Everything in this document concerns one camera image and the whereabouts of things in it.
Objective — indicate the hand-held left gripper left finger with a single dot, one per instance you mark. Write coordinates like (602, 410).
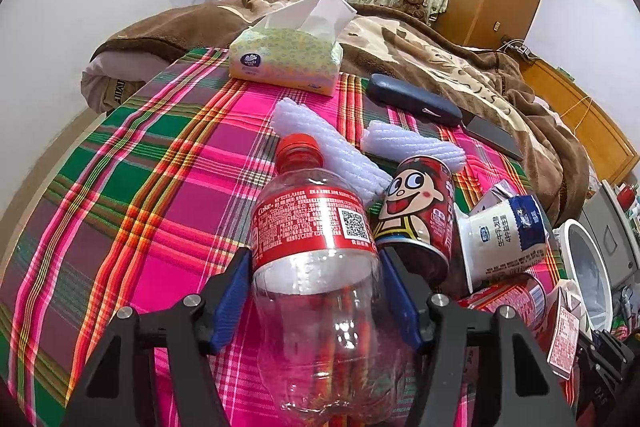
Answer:
(232, 302)

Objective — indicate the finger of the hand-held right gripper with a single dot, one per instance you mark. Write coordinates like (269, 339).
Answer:
(602, 372)

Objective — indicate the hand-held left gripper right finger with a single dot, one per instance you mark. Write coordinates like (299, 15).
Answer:
(400, 302)

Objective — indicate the red cartoon milk can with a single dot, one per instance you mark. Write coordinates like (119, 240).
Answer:
(415, 207)

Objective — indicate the white trash bin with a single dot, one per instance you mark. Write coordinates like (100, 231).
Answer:
(590, 272)

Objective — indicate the clear plastic bottle red label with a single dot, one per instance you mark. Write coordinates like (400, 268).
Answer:
(310, 217)

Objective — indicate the white yogurt cup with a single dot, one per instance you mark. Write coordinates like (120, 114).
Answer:
(500, 242)

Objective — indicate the small red white carton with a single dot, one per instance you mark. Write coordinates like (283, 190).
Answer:
(565, 337)

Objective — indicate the pink green plaid cloth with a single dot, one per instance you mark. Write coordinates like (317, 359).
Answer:
(150, 207)

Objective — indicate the grey storage box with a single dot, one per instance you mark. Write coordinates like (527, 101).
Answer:
(615, 232)

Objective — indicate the white paper carton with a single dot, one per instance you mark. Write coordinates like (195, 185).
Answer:
(500, 193)

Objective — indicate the white foam net sleeve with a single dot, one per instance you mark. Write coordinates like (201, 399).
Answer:
(410, 142)
(320, 132)

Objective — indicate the wooden headboard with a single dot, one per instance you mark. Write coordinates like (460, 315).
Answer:
(590, 127)

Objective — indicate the yellow patterned tissue pack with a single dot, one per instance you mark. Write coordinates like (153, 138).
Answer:
(285, 57)

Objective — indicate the brown fleece blanket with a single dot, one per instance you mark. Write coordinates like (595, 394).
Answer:
(425, 52)

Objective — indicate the white pillow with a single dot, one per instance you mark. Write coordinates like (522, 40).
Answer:
(110, 77)

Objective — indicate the brown teddy bear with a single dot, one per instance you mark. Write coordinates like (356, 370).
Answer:
(412, 2)

